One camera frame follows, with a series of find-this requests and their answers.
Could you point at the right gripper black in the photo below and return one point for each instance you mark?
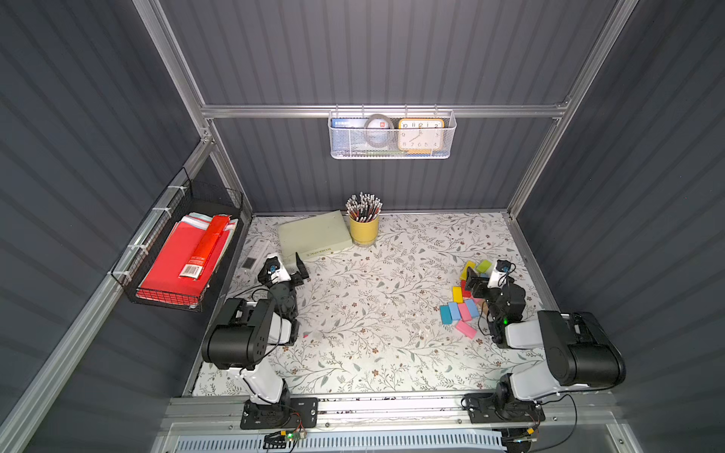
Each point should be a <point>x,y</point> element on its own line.
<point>487,284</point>

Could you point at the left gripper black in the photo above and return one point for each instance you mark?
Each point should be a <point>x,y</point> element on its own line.
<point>285,277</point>

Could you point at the yellow block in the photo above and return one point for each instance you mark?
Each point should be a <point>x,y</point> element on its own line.
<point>457,295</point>
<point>468,266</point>

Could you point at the pink block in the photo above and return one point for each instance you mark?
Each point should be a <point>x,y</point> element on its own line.
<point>465,315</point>
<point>466,329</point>

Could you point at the teal block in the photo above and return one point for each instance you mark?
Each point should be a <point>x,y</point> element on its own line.
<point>445,314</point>

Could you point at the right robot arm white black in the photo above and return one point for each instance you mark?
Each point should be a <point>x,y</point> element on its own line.
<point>579,356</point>

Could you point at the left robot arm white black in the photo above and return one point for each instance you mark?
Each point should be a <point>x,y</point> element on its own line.
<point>242,337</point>

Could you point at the red block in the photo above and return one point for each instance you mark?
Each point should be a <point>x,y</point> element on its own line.
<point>466,294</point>

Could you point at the lime green block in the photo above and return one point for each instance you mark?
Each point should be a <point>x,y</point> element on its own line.
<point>484,267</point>

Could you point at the light blue block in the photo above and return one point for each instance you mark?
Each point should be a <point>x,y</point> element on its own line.
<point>455,311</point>
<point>472,308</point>

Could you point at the pale green book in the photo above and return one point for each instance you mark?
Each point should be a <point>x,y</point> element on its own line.
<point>313,237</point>

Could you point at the white remote control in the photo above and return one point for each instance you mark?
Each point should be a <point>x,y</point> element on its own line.
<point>255,256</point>

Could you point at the yellow pencil cup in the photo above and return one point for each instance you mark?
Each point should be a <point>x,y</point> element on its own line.
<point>364,233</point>

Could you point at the bundle of pencils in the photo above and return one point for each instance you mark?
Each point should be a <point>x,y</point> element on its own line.
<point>363,208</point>

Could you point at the red long box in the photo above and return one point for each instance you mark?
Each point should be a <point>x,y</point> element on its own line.
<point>195,265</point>

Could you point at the red folder stack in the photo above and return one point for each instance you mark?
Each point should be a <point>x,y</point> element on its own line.
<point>163,285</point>

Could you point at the yellow alarm clock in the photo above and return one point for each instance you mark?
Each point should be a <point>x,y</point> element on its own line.
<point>421,135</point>

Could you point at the grey tape roll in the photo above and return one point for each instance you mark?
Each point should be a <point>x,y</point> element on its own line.
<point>377,131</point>

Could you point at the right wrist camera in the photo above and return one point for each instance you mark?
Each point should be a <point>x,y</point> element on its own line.
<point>500,274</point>

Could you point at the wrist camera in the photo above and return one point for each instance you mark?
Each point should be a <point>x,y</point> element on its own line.
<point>500,274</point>
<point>273,270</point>

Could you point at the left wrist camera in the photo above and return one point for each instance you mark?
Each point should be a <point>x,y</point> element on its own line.
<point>273,270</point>

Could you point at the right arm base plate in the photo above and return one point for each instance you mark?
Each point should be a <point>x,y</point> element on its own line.
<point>492,408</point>

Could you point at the black wire side basket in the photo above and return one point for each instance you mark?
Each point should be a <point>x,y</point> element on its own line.
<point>183,197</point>

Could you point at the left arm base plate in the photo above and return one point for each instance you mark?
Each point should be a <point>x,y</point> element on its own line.
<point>282,416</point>

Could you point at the white wire wall basket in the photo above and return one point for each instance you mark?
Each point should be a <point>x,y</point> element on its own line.
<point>346,132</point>

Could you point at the aluminium rail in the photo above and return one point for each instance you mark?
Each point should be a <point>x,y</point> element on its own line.
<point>383,411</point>

